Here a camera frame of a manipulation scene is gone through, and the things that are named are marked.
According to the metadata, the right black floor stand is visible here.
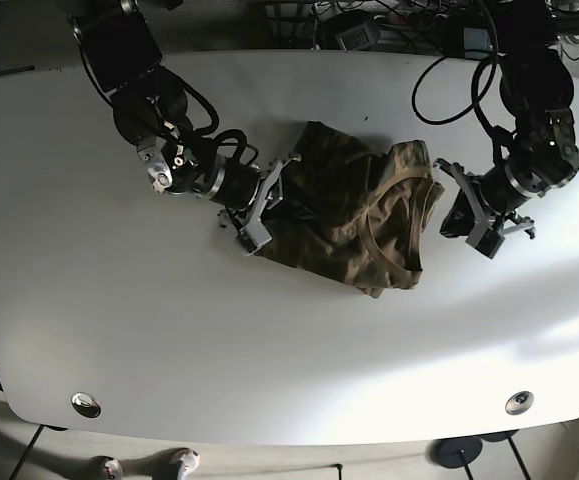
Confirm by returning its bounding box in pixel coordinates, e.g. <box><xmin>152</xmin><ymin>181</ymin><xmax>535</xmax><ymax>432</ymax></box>
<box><xmin>480</xmin><ymin>430</ymin><xmax>532</xmax><ymax>480</ymax></box>

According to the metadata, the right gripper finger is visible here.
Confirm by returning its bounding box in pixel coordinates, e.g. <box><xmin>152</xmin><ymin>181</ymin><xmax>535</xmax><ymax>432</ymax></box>
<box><xmin>239</xmin><ymin>222</ymin><xmax>272</xmax><ymax>255</ymax></box>
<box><xmin>277</xmin><ymin>152</ymin><xmax>302</xmax><ymax>168</ymax></box>

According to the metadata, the camouflage T-shirt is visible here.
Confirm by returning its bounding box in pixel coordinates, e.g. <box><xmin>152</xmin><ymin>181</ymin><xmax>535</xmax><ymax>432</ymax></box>
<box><xmin>257</xmin><ymin>121</ymin><xmax>444</xmax><ymax>298</ymax></box>

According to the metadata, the left black floor stand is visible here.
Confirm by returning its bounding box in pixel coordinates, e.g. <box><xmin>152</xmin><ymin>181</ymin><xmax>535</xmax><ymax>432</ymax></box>
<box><xmin>428</xmin><ymin>436</ymin><xmax>483</xmax><ymax>480</ymax></box>

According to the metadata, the black floor stand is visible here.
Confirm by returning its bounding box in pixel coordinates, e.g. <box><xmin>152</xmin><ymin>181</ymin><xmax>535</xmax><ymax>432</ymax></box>
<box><xmin>480</xmin><ymin>430</ymin><xmax>532</xmax><ymax>480</ymax></box>
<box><xmin>428</xmin><ymin>436</ymin><xmax>483</xmax><ymax>480</ymax></box>

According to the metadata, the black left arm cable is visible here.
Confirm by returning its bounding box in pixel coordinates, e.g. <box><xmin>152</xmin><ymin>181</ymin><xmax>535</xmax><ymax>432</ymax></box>
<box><xmin>410</xmin><ymin>0</ymin><xmax>500</xmax><ymax>126</ymax></box>

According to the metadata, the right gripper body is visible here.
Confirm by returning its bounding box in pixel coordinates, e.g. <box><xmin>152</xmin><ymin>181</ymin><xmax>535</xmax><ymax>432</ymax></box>
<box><xmin>218</xmin><ymin>159</ymin><xmax>283</xmax><ymax>240</ymax></box>

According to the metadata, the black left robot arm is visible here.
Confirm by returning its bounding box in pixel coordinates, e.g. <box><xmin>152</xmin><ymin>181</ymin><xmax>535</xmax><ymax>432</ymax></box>
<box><xmin>434</xmin><ymin>1</ymin><xmax>579</xmax><ymax>258</ymax></box>

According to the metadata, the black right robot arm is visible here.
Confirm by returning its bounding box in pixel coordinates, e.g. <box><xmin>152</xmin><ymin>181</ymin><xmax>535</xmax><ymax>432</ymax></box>
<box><xmin>58</xmin><ymin>1</ymin><xmax>314</xmax><ymax>254</ymax></box>

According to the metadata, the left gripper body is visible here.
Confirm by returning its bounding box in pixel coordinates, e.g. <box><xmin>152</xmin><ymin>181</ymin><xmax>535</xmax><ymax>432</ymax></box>
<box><xmin>453</xmin><ymin>167</ymin><xmax>537</xmax><ymax>240</ymax></box>

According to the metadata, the white orange shoe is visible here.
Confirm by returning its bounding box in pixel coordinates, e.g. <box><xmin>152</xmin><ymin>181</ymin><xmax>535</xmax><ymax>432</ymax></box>
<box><xmin>98</xmin><ymin>457</ymin><xmax>124</xmax><ymax>480</ymax></box>
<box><xmin>170</xmin><ymin>448</ymin><xmax>201</xmax><ymax>480</ymax></box>

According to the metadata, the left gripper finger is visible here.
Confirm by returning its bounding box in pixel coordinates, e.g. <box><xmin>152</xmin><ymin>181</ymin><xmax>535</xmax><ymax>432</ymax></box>
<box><xmin>433</xmin><ymin>158</ymin><xmax>465</xmax><ymax>178</ymax></box>
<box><xmin>466</xmin><ymin>224</ymin><xmax>505</xmax><ymax>259</ymax></box>

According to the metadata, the table cable grommet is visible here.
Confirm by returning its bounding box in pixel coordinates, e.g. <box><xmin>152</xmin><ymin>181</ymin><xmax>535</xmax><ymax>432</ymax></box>
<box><xmin>505</xmin><ymin>391</ymin><xmax>535</xmax><ymax>416</ymax></box>
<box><xmin>71</xmin><ymin>392</ymin><xmax>101</xmax><ymax>419</ymax></box>

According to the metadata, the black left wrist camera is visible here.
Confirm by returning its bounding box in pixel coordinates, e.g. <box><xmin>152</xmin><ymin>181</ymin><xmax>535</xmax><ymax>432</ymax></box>
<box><xmin>440</xmin><ymin>190</ymin><xmax>475</xmax><ymax>239</ymax></box>

